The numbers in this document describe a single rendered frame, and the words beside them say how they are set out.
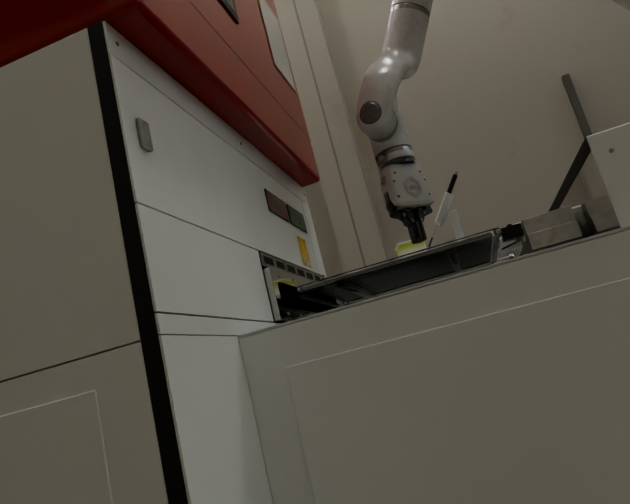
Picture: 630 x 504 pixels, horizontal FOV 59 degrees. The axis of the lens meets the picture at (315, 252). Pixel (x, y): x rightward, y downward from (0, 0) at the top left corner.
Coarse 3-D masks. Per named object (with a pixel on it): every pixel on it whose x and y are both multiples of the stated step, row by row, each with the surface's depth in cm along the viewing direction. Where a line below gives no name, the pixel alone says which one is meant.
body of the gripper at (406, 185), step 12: (384, 168) 119; (396, 168) 118; (408, 168) 119; (420, 168) 121; (384, 180) 119; (396, 180) 117; (408, 180) 118; (420, 180) 120; (384, 192) 119; (396, 192) 116; (408, 192) 117; (420, 192) 119; (396, 204) 116; (408, 204) 116; (420, 204) 118
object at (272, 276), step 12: (264, 276) 97; (276, 276) 100; (288, 276) 107; (276, 288) 98; (288, 288) 109; (276, 300) 96; (276, 312) 96; (288, 312) 100; (300, 312) 107; (312, 312) 115
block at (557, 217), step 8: (560, 208) 92; (568, 208) 92; (536, 216) 93; (544, 216) 93; (552, 216) 93; (560, 216) 92; (568, 216) 92; (528, 224) 94; (536, 224) 93; (544, 224) 93; (552, 224) 92; (560, 224) 92; (528, 232) 93
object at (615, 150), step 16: (624, 128) 74; (592, 144) 75; (608, 144) 75; (624, 144) 74; (608, 160) 74; (624, 160) 74; (608, 176) 74; (624, 176) 74; (608, 192) 74; (624, 192) 73; (624, 208) 73; (624, 224) 73
